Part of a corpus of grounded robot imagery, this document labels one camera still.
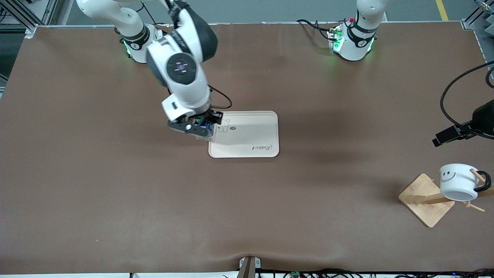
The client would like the cream rectangular tray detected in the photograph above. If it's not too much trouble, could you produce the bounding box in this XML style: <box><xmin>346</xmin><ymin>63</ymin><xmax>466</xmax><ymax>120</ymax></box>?
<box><xmin>208</xmin><ymin>111</ymin><xmax>280</xmax><ymax>159</ymax></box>

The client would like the white smiley mug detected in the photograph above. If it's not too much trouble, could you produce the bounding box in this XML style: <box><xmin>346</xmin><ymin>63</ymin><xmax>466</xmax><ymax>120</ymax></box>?
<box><xmin>440</xmin><ymin>163</ymin><xmax>492</xmax><ymax>202</ymax></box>

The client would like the metal table edge bracket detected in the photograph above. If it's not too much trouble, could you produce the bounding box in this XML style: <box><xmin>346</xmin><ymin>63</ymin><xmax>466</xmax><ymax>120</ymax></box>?
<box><xmin>239</xmin><ymin>256</ymin><xmax>262</xmax><ymax>278</ymax></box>

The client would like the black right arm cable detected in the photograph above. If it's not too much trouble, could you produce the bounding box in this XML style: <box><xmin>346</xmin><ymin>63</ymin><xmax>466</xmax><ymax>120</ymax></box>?
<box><xmin>208</xmin><ymin>84</ymin><xmax>233</xmax><ymax>110</ymax></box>

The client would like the black base cable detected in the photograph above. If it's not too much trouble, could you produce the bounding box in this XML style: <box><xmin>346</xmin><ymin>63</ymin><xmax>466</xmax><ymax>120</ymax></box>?
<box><xmin>296</xmin><ymin>19</ymin><xmax>337</xmax><ymax>41</ymax></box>
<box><xmin>135</xmin><ymin>2</ymin><xmax>172</xmax><ymax>28</ymax></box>

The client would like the aluminium frame profile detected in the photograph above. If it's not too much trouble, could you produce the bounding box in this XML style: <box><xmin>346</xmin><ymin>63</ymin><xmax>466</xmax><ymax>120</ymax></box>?
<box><xmin>0</xmin><ymin>0</ymin><xmax>59</xmax><ymax>38</ymax></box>
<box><xmin>461</xmin><ymin>0</ymin><xmax>494</xmax><ymax>31</ymax></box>

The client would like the brown table cover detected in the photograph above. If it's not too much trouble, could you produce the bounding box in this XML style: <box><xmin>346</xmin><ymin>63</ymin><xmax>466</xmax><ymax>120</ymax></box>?
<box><xmin>0</xmin><ymin>21</ymin><xmax>494</xmax><ymax>275</ymax></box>

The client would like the wooden cup rack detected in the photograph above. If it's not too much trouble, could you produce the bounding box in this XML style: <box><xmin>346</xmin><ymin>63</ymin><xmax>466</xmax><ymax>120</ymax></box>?
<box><xmin>399</xmin><ymin>169</ymin><xmax>494</xmax><ymax>228</ymax></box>

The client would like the blue milk carton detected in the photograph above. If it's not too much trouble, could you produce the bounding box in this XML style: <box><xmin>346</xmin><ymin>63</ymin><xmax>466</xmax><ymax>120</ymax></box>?
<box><xmin>194</xmin><ymin>118</ymin><xmax>217</xmax><ymax>135</ymax></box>

